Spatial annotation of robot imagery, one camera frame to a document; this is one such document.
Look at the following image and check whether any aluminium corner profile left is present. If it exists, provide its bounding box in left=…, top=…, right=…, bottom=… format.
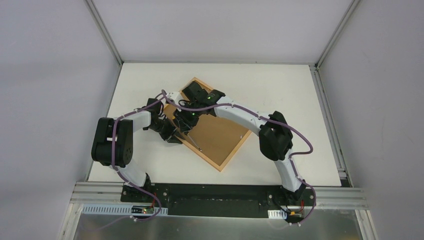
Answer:
left=84, top=0, right=124, bottom=67

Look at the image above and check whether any aluminium corner profile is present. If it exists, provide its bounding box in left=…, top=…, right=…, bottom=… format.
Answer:
left=309, top=0, right=362, bottom=188
left=84, top=0, right=124, bottom=67

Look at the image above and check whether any white slotted cable duct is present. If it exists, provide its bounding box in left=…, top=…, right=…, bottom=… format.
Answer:
left=81, top=204, right=168, bottom=217
left=267, top=210, right=287, bottom=220

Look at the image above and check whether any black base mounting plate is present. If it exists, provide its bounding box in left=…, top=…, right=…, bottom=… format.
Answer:
left=120, top=183, right=315, bottom=218

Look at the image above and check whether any black yellow screwdriver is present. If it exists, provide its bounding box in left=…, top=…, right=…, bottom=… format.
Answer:
left=182, top=131, right=203, bottom=152

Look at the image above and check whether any aluminium corner profile right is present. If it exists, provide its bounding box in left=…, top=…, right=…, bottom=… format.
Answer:
left=309, top=0, right=362, bottom=188

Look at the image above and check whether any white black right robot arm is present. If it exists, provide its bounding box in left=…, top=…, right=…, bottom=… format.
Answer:
left=165, top=81, right=306, bottom=205

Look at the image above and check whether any yellow wooden picture frame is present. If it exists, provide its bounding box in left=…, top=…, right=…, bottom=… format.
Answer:
left=163, top=77, right=253, bottom=173

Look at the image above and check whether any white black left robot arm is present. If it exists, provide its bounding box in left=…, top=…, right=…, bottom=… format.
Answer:
left=91, top=98, right=182, bottom=203

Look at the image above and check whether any brown fibreboard frame backing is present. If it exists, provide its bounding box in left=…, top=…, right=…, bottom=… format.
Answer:
left=164, top=77, right=251, bottom=171

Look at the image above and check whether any white slotted cable duct left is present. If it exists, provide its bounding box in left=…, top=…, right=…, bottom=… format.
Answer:
left=81, top=204, right=168, bottom=217

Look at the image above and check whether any aluminium front table rail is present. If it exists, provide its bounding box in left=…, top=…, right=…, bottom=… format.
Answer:
left=70, top=181, right=369, bottom=210

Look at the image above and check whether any white slotted cable duct right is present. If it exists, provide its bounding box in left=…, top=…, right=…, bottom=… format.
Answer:
left=267, top=210, right=287, bottom=220

